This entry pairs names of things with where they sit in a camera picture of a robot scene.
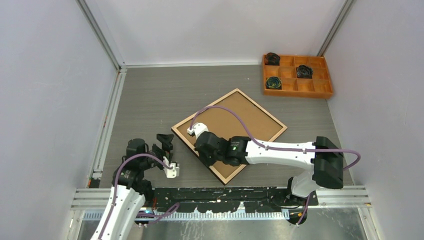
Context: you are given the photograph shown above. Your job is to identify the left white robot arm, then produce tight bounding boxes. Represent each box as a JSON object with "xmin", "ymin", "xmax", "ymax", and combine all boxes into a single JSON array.
[{"xmin": 91, "ymin": 133, "xmax": 179, "ymax": 240}]

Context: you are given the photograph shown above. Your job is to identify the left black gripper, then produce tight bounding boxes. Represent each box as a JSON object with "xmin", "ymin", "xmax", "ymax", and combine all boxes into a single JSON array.
[{"xmin": 139, "ymin": 134, "xmax": 174, "ymax": 170}]

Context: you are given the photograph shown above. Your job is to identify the black tape roll middle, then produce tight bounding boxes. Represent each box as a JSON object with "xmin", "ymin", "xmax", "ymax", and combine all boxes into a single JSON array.
[{"xmin": 296, "ymin": 64, "xmax": 314, "ymax": 79}]

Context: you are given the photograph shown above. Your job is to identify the aluminium front rail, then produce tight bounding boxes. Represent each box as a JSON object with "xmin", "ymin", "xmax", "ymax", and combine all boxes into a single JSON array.
[{"xmin": 70, "ymin": 185, "xmax": 373, "ymax": 222}]

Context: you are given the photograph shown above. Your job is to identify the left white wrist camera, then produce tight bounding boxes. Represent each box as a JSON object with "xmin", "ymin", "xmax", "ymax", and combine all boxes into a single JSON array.
[{"xmin": 163, "ymin": 156, "xmax": 180, "ymax": 179}]

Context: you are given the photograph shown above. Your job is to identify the wooden picture frame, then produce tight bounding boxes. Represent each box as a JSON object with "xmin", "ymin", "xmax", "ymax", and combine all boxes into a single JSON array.
[{"xmin": 170, "ymin": 88, "xmax": 288, "ymax": 186}]

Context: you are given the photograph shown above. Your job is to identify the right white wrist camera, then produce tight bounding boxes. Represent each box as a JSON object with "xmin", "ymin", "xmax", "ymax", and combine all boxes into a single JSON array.
[{"xmin": 187, "ymin": 122, "xmax": 209, "ymax": 139}]

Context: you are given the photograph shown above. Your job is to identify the orange compartment tray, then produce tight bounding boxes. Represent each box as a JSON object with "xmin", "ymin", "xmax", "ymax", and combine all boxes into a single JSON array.
[{"xmin": 261, "ymin": 54, "xmax": 334, "ymax": 99}]

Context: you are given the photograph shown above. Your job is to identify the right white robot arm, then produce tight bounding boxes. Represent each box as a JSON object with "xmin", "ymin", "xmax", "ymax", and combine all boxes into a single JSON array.
[{"xmin": 194, "ymin": 131, "xmax": 344, "ymax": 205}]

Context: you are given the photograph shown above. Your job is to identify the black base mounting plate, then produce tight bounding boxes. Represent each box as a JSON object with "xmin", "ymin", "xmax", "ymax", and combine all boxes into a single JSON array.
[{"xmin": 142, "ymin": 186, "xmax": 307, "ymax": 213}]

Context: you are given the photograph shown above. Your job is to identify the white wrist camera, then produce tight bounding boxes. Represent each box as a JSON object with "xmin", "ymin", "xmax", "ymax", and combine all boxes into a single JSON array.
[
  {"xmin": 187, "ymin": 122, "xmax": 209, "ymax": 139},
  {"xmin": 163, "ymin": 156, "xmax": 180, "ymax": 179}
]

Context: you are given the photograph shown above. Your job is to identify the black green tape roll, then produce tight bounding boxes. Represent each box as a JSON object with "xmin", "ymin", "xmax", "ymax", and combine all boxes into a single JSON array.
[{"xmin": 265, "ymin": 76, "xmax": 282, "ymax": 90}]

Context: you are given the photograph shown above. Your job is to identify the black tape roll back left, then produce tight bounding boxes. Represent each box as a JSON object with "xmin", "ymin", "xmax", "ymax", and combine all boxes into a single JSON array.
[{"xmin": 264, "ymin": 52, "xmax": 281, "ymax": 66}]

